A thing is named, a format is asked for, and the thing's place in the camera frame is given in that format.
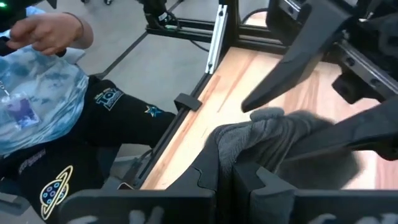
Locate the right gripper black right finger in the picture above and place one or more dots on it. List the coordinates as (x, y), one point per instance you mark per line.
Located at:
(311, 208)

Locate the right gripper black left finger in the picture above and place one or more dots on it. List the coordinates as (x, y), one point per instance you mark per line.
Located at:
(140, 205)

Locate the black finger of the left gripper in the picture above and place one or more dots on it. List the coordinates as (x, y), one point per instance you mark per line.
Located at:
(304, 56)
(357, 133)

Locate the dark grey baseball cap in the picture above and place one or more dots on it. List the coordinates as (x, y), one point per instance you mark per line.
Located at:
(267, 133)

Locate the person's name badge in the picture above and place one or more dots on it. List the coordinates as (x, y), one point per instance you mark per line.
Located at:
(21, 110)

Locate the person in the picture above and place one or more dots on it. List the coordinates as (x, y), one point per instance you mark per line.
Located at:
(46, 77)

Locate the person's hand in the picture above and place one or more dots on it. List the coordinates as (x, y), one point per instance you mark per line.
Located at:
(46, 31)

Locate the black aluminium table frame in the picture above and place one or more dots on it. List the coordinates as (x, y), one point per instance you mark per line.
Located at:
(258, 40)

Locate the silver aluminium bracket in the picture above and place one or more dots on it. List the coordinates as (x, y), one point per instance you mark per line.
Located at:
(216, 46)

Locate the black plastic frame clip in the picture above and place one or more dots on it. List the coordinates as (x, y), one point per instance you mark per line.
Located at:
(188, 101)

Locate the black floor stand frame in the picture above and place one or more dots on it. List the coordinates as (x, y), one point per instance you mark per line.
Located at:
(186, 29)

